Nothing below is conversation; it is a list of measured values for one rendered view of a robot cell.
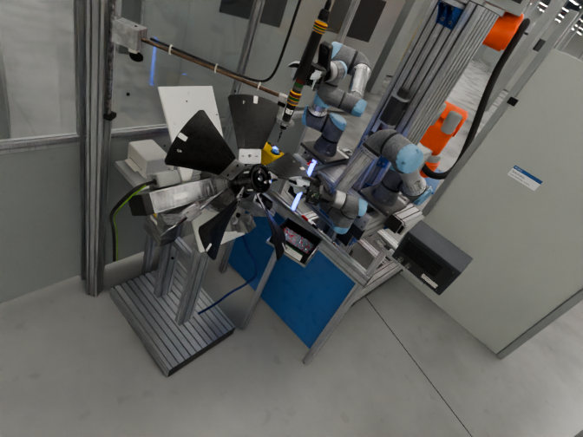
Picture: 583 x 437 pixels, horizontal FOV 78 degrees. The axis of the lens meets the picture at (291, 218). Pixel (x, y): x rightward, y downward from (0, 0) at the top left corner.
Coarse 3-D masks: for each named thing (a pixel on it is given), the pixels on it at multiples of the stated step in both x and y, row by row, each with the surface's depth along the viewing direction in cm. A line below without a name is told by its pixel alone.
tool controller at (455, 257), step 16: (416, 224) 153; (416, 240) 148; (432, 240) 148; (448, 240) 149; (400, 256) 158; (416, 256) 151; (432, 256) 145; (448, 256) 144; (464, 256) 145; (416, 272) 156; (432, 272) 149; (448, 272) 144; (432, 288) 154
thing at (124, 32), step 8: (112, 16) 122; (120, 16) 125; (112, 24) 122; (120, 24) 122; (128, 24) 124; (136, 24) 126; (112, 32) 124; (120, 32) 123; (128, 32) 123; (136, 32) 123; (144, 32) 127; (112, 40) 125; (120, 40) 125; (128, 40) 124; (136, 40) 124; (128, 48) 126; (136, 48) 126
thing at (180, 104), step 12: (168, 96) 143; (180, 96) 147; (192, 96) 151; (204, 96) 155; (168, 108) 143; (180, 108) 147; (192, 108) 151; (204, 108) 155; (216, 108) 160; (168, 120) 143; (180, 120) 147; (216, 120) 160; (180, 168) 147; (204, 216) 155; (228, 240) 165
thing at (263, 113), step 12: (228, 96) 146; (240, 96) 147; (252, 96) 148; (240, 108) 147; (252, 108) 148; (264, 108) 149; (276, 108) 151; (240, 120) 146; (252, 120) 147; (264, 120) 148; (276, 120) 150; (240, 132) 146; (252, 132) 146; (264, 132) 147; (240, 144) 146; (252, 144) 146; (264, 144) 146
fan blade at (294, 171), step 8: (280, 160) 166; (288, 160) 168; (296, 160) 172; (272, 168) 157; (280, 168) 159; (288, 168) 163; (296, 168) 166; (280, 176) 154; (288, 176) 157; (296, 176) 161
